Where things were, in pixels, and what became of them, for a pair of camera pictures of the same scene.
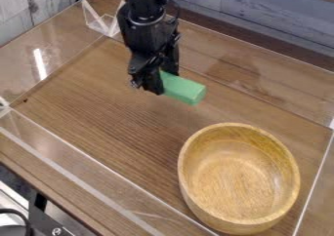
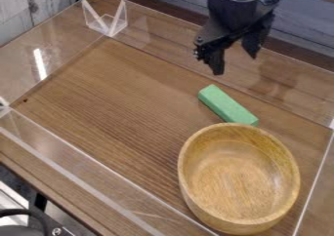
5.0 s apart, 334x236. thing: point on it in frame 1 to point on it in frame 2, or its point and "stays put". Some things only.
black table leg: [41, 201] stays put
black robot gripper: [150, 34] to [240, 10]
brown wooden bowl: [240, 177] stays put
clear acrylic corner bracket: [106, 23] stays put
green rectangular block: [184, 90] to [226, 106]
